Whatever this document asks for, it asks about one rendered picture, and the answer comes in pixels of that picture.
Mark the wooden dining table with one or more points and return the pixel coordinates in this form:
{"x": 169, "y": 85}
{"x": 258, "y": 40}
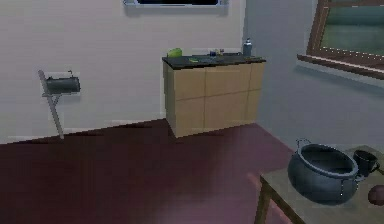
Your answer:
{"x": 320, "y": 206}

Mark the dark red round fruit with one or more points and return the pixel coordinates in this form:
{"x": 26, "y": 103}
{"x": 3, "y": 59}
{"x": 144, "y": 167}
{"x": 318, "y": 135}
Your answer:
{"x": 377, "y": 195}

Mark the tan cupboard with black top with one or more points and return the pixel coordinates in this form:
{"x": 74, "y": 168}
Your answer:
{"x": 213, "y": 96}

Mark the small green flat object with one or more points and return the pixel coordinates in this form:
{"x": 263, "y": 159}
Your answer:
{"x": 193, "y": 60}

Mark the green rounded object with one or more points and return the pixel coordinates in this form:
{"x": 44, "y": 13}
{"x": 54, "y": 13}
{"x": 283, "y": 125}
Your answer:
{"x": 174, "y": 52}

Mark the small items on cupboard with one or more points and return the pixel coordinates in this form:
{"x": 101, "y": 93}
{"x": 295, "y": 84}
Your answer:
{"x": 217, "y": 52}

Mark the grey blue bottle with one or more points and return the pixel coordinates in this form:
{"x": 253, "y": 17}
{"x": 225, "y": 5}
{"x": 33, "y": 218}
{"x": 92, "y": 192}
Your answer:
{"x": 247, "y": 47}

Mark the white framed dark picture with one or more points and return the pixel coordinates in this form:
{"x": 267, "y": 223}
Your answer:
{"x": 176, "y": 2}

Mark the dark grey round pot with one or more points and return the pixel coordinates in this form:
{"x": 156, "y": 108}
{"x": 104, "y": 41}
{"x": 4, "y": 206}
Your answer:
{"x": 321, "y": 173}

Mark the brown framed window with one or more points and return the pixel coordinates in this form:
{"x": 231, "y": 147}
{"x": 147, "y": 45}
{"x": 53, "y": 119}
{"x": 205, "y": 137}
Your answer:
{"x": 350, "y": 33}

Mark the black mug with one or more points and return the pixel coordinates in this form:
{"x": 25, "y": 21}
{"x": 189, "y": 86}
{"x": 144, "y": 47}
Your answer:
{"x": 365, "y": 161}

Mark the grey wall towel holder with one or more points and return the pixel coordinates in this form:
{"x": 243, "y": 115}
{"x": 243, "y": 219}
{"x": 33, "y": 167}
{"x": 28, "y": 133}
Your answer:
{"x": 61, "y": 85}

